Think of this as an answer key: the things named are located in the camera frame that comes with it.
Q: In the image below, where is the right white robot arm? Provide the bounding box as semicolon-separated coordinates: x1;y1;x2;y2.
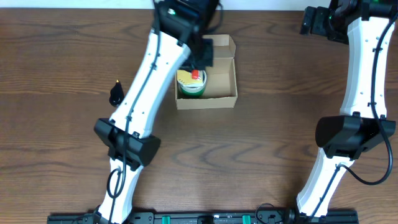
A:
292;0;397;223

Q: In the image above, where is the cardboard box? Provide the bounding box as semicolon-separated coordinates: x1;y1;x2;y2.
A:
175;34;238;110

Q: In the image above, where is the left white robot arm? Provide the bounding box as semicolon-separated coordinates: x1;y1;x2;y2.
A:
93;1;220;223

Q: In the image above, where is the yellow sticky note pad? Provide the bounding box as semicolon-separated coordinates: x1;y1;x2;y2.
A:
177;70;205;87

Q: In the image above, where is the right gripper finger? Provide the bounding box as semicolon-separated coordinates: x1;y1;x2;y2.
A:
312;7;330;36
300;6;316;35

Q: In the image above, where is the green tape roll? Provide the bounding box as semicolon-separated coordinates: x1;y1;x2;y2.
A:
177;70;207;97

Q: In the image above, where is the black mounting rail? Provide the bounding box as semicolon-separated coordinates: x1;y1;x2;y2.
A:
46;205;360;224

